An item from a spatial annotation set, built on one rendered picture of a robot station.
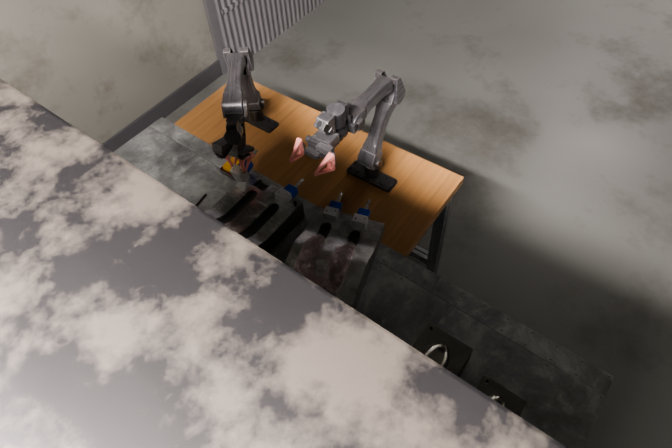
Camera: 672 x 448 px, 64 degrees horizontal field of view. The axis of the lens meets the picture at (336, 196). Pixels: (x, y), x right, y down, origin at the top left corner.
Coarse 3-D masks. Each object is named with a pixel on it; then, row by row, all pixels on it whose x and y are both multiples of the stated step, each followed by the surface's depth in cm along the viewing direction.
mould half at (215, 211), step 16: (256, 176) 201; (240, 192) 196; (272, 192) 195; (224, 208) 192; (256, 208) 191; (288, 208) 190; (240, 224) 187; (272, 224) 186; (288, 224) 190; (256, 240) 182; (272, 240) 186
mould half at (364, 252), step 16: (320, 208) 194; (320, 224) 189; (336, 224) 189; (368, 224) 188; (384, 224) 189; (304, 240) 181; (336, 240) 184; (368, 240) 184; (288, 256) 177; (320, 256) 176; (368, 256) 176; (320, 272) 173; (352, 272) 172; (368, 272) 180; (352, 288) 169; (352, 304) 166
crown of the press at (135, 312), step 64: (0, 128) 54; (64, 128) 54; (0, 192) 49; (64, 192) 48; (128, 192) 48; (0, 256) 44; (64, 256) 44; (128, 256) 44; (192, 256) 43; (256, 256) 43; (0, 320) 40; (64, 320) 40; (128, 320) 40; (192, 320) 40; (256, 320) 39; (320, 320) 39; (0, 384) 37; (64, 384) 37; (128, 384) 37; (192, 384) 37; (256, 384) 36; (320, 384) 36; (384, 384) 36; (448, 384) 36
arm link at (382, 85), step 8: (376, 72) 183; (384, 72) 184; (376, 80) 180; (384, 80) 180; (392, 80) 180; (400, 80) 181; (368, 88) 178; (376, 88) 177; (384, 88) 179; (392, 88) 182; (400, 88) 184; (360, 96) 176; (368, 96) 175; (376, 96) 177; (384, 96) 182; (400, 96) 188; (352, 104) 173; (360, 104) 173; (368, 104) 174; (352, 112) 170; (360, 112) 170; (368, 112) 176; (352, 120) 169
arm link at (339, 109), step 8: (336, 104) 163; (344, 104) 163; (328, 112) 161; (336, 112) 160; (344, 112) 161; (336, 120) 161; (344, 120) 164; (360, 120) 170; (336, 128) 164; (352, 128) 169; (360, 128) 171
